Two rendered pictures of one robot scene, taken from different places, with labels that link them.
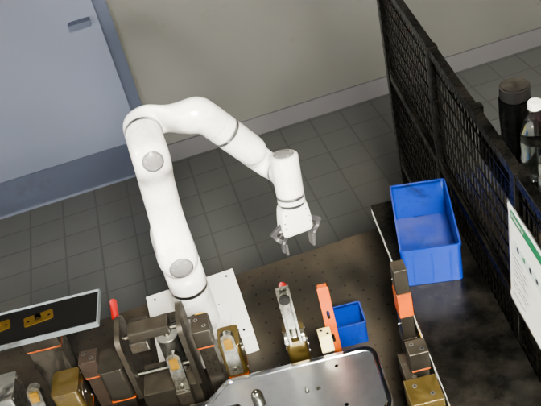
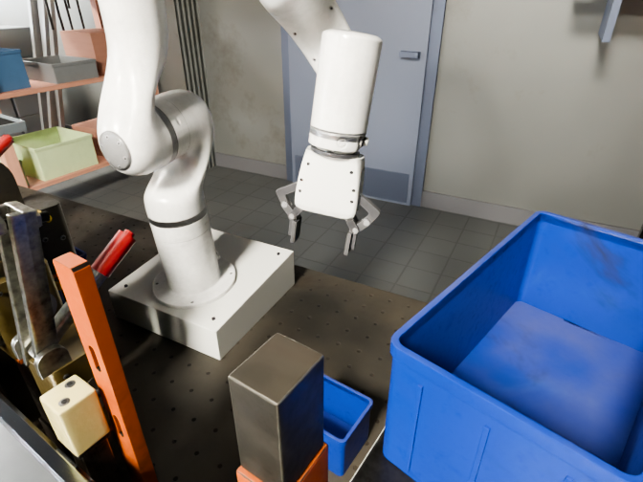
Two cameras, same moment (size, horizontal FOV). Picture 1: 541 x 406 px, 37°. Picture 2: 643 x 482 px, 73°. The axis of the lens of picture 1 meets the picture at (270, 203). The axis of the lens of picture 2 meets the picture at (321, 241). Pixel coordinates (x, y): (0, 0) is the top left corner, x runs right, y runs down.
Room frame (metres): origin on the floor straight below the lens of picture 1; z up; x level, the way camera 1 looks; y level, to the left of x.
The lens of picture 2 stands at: (1.39, -0.40, 1.38)
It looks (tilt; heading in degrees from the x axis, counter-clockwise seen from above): 30 degrees down; 33
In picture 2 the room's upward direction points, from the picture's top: straight up
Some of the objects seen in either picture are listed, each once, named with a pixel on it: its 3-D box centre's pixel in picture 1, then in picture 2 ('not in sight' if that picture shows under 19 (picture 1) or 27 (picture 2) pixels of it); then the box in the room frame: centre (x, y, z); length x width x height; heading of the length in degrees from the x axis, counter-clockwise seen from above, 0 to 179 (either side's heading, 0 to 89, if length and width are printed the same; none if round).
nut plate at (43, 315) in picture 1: (38, 316); not in sight; (1.73, 0.71, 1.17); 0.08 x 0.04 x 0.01; 98
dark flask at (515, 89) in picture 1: (514, 117); not in sight; (1.58, -0.62, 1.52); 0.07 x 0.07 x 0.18
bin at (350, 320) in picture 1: (348, 325); (330, 423); (1.80, -0.14, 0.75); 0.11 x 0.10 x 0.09; 89
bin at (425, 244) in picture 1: (425, 230); (552, 352); (1.75, -0.41, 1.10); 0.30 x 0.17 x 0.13; 170
